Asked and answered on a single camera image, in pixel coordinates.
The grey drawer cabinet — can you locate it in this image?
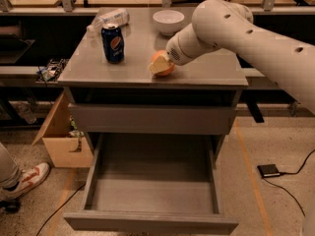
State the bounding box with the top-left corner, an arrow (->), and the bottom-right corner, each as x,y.
58,8 -> 248,155

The long grey shelf bench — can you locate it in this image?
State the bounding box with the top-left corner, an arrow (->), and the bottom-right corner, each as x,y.
0,66 -> 280,90

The black floor cable left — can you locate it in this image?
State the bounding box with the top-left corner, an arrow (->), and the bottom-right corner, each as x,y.
34,182 -> 87,236

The grey trouser leg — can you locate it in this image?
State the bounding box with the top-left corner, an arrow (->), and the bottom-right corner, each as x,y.
0,143 -> 22,189

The black foot pedal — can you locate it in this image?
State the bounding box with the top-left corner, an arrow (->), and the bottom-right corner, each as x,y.
257,164 -> 281,178

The clutter of small packets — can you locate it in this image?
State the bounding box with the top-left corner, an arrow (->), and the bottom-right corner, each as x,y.
36,58 -> 68,83

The black pedal cable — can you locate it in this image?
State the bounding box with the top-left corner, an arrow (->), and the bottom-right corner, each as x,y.
262,147 -> 315,218

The white ceramic bowl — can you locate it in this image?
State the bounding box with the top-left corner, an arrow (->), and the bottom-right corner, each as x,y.
153,10 -> 185,35

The blue Pepsi can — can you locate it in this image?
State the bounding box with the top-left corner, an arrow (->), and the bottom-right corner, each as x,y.
101,23 -> 124,64

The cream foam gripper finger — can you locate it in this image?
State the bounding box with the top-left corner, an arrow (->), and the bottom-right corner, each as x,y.
148,53 -> 173,76

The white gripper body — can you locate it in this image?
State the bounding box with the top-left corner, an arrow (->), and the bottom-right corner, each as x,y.
165,24 -> 220,66

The open grey drawer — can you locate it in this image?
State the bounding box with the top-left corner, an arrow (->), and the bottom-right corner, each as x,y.
64,134 -> 238,235

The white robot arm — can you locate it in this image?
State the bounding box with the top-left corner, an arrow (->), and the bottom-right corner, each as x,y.
149,0 -> 315,113

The clear plastic water bottle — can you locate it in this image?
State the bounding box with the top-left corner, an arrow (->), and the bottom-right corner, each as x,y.
87,8 -> 130,33

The closed grey upper drawer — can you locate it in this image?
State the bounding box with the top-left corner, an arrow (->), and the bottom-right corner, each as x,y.
68,103 -> 236,135

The white and red sneaker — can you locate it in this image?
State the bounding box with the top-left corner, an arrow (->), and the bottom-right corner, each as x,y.
1,162 -> 50,201

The cardboard box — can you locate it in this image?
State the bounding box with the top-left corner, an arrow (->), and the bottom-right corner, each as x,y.
32,92 -> 94,168

